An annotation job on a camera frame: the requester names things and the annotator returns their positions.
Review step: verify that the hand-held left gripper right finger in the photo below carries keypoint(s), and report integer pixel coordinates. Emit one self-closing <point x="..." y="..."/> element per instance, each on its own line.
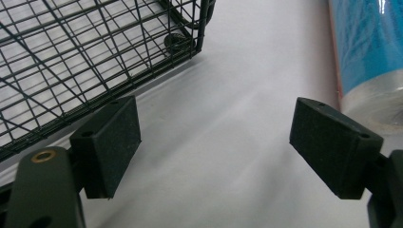
<point x="332" y="148"/>

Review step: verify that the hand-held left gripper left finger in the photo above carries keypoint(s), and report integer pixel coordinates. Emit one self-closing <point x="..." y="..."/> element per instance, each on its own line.
<point x="106" y="148"/>

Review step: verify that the blue plastic-wrapped packet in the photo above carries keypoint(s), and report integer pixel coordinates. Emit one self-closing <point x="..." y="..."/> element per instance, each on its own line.
<point x="367" y="41"/>

